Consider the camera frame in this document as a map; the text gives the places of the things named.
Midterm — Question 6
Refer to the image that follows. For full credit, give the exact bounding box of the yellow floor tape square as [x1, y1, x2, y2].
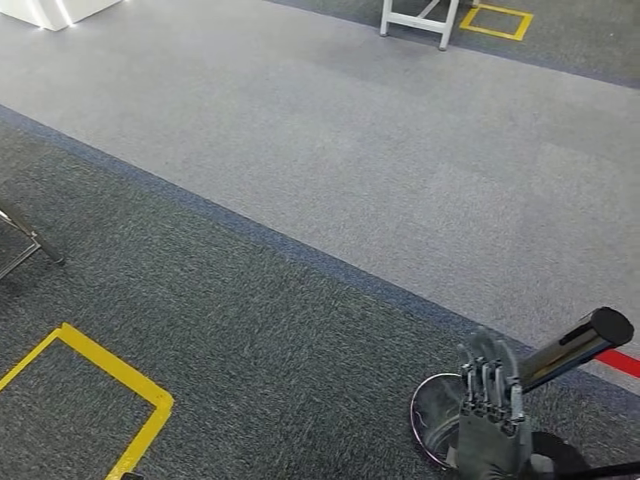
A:
[0, 322, 175, 480]
[459, 3, 534, 43]

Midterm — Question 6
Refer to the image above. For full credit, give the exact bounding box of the white steel frame table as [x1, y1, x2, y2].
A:
[379, 0, 461, 52]

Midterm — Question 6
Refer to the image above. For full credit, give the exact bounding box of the robot's right grey hand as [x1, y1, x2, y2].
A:
[452, 327, 596, 480]

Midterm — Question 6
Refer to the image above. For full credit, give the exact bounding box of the white low cabinet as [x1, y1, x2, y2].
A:
[0, 0, 124, 32]

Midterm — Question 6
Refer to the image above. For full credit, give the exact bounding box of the red barrier belt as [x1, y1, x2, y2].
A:
[595, 349, 640, 381]

